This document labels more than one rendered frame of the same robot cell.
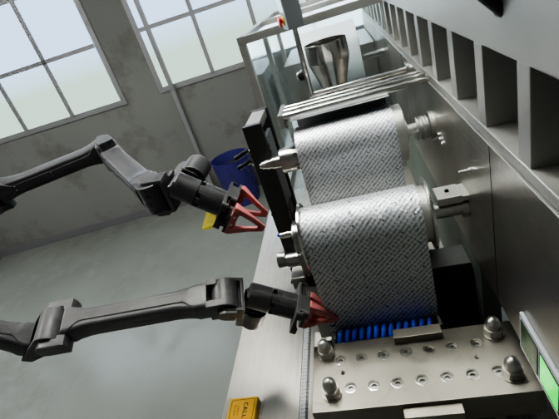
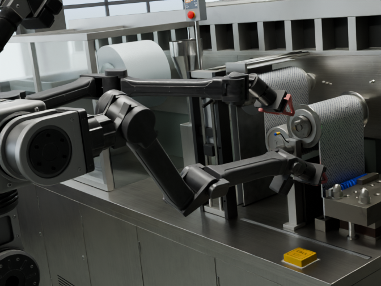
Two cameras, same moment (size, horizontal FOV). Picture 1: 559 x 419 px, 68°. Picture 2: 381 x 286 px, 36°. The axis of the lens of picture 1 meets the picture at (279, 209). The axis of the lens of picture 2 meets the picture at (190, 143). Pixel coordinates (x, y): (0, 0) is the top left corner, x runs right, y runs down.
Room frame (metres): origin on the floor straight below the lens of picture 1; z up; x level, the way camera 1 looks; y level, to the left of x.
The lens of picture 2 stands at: (-0.12, 1.69, 1.68)
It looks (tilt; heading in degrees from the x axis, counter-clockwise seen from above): 13 degrees down; 308
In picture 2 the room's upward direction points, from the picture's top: 6 degrees counter-clockwise
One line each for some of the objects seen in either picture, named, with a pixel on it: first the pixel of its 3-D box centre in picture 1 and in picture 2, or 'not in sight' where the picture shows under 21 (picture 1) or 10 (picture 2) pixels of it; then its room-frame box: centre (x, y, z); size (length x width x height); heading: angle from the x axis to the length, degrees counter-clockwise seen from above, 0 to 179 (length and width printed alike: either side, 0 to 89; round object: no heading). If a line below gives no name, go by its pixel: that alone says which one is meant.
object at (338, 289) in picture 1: (377, 298); (342, 162); (0.67, -0.14, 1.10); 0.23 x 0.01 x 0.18; 76
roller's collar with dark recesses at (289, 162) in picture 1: (293, 158); (244, 97); (1.01, -0.08, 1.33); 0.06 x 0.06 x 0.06; 76
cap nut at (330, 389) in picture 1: (329, 386); (364, 195); (0.54, 0.02, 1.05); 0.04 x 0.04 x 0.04
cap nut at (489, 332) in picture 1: (492, 326); not in sight; (0.56, -0.32, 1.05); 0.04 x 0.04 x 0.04
